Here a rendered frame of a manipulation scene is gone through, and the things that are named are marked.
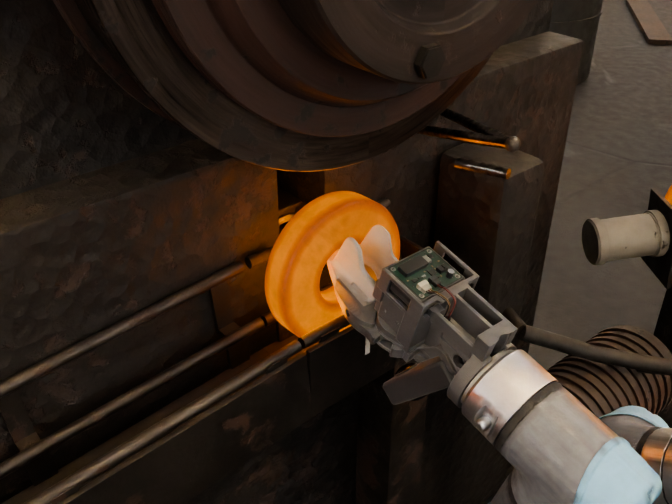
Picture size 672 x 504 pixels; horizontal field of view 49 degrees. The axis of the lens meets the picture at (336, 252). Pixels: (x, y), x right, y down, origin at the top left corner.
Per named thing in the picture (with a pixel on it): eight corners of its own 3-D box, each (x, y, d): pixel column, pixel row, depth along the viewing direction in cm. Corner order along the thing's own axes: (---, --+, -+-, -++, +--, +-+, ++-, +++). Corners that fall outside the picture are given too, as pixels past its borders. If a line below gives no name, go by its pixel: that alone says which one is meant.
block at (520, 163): (420, 312, 99) (432, 147, 87) (460, 289, 104) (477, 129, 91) (482, 351, 93) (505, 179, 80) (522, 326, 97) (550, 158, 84)
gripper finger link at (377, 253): (360, 194, 73) (425, 251, 68) (350, 237, 77) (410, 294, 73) (336, 203, 71) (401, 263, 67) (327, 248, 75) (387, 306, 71)
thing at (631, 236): (579, 249, 99) (582, 210, 95) (645, 240, 99) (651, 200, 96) (597, 274, 94) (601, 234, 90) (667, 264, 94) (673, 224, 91)
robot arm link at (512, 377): (537, 417, 66) (477, 464, 61) (499, 381, 68) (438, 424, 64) (570, 366, 61) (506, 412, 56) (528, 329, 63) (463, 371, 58)
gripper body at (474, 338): (435, 234, 68) (535, 321, 62) (413, 297, 74) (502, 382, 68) (374, 264, 64) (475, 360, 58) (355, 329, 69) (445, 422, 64)
